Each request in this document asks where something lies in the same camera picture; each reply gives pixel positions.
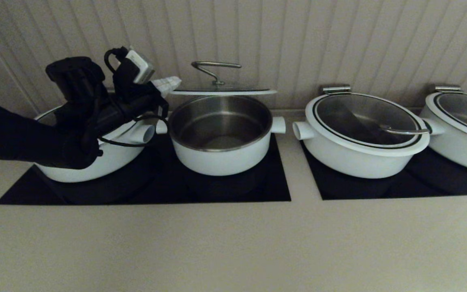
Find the white pot with steel rim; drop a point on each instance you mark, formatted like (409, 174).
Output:
(221, 162)

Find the black right induction plate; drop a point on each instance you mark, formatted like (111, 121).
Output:
(420, 184)

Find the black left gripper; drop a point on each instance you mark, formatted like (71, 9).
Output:
(136, 103)

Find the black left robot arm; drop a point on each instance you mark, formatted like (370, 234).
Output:
(14, 138)

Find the black left induction plate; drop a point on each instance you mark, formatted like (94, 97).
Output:
(233, 188)

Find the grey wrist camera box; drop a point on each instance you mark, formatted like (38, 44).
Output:
(142, 67)

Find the black induction plate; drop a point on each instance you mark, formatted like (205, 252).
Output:
(420, 184)
(233, 188)

